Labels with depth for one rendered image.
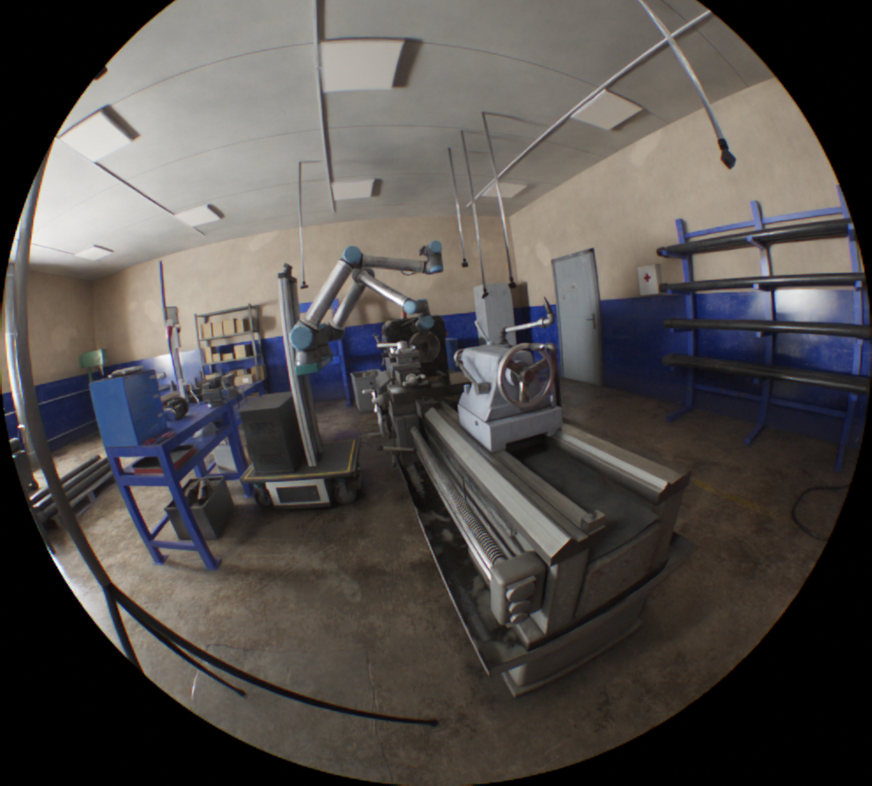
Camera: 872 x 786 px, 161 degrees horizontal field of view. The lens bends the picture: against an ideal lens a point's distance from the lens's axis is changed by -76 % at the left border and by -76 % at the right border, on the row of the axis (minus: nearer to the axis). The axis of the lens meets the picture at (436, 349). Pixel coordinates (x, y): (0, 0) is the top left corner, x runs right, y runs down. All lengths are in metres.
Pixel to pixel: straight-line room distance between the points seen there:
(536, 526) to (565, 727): 0.89
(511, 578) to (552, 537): 0.13
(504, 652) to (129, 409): 2.00
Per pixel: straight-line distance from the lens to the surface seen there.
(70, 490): 4.02
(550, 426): 1.20
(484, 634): 1.07
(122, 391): 2.02
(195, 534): 2.15
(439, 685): 1.43
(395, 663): 1.51
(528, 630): 0.99
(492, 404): 1.11
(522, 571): 0.75
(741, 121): 4.01
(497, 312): 6.05
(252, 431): 2.43
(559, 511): 0.81
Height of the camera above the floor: 1.32
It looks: 6 degrees down
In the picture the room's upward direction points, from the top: 6 degrees counter-clockwise
